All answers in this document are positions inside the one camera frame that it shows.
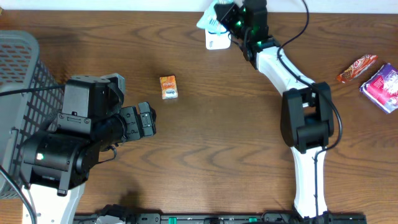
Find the teal snack wrapper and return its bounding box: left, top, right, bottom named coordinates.
left=197, top=0, right=234, bottom=35

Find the orange small snack box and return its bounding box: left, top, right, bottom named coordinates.
left=159, top=75, right=178, bottom=100

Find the red orange chocolate bar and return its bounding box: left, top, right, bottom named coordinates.
left=336, top=54, right=378, bottom=83

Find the purple snack packet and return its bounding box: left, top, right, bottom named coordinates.
left=359, top=63, right=397, bottom=114

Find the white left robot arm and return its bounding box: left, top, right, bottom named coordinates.
left=20, top=73, right=156, bottom=223

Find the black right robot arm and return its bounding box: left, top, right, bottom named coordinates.
left=213, top=1, right=334, bottom=223

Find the white barcode scanner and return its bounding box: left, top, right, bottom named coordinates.
left=205, top=29, right=231, bottom=50

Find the black mesh plastic basket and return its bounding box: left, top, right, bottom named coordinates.
left=0, top=29, right=67, bottom=200

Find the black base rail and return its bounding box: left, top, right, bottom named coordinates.
left=72, top=212, right=367, bottom=224

